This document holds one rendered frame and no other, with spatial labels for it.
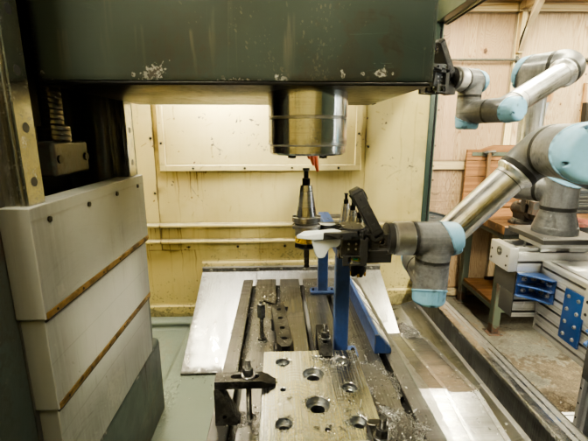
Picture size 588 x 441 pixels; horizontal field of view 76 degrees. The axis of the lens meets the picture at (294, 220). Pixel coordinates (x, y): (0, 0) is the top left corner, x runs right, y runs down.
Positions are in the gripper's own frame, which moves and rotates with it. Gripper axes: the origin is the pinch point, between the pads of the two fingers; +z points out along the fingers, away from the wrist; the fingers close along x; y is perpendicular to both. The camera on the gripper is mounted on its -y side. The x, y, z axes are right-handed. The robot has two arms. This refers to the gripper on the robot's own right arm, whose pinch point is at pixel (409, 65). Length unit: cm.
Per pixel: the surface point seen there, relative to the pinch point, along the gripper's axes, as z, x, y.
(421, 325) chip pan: -43, 22, 105
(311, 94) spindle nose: 50, -22, 12
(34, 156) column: 93, -10, 23
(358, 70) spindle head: 45, -29, 9
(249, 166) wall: 13, 81, 34
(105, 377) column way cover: 86, 2, 70
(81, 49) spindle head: 84, -7, 6
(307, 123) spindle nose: 50, -22, 18
